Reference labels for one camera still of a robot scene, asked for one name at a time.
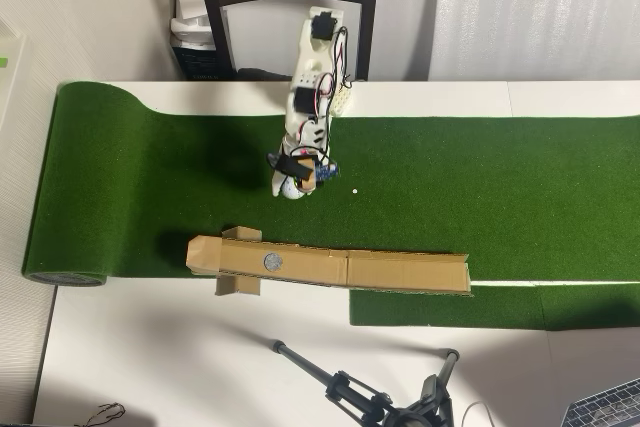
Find dark blue printed box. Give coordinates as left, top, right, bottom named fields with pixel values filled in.
left=172, top=44, right=236, bottom=82

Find white tray with green tab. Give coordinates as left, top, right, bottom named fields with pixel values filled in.
left=0, top=21, right=27, bottom=129

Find long green putting mat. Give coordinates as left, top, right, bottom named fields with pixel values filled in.
left=22, top=80, right=640, bottom=289

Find green turf mat piece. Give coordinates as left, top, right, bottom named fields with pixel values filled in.
left=348, top=284, right=547, bottom=332

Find white pleated curtain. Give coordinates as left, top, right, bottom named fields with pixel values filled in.
left=427, top=0, right=640, bottom=82

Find gray laptop keyboard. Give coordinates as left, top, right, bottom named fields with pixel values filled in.
left=559, top=379, right=640, bottom=427

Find thin dark loose wires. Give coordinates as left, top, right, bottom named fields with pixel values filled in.
left=82, top=401, right=126, bottom=424

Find brown cardboard bracket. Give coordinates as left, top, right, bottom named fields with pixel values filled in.
left=295, top=166, right=322, bottom=193

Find brown cardboard ramp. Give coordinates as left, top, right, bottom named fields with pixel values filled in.
left=185, top=225, right=474, bottom=298

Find black flat wrist module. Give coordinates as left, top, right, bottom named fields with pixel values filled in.
left=266, top=151, right=322, bottom=183

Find black tripod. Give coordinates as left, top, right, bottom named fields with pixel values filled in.
left=268, top=339, right=461, bottom=427

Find thin white cable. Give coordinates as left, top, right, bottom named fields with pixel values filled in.
left=460, top=400, right=496, bottom=427

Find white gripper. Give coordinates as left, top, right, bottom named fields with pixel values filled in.
left=270, top=136, right=335, bottom=199

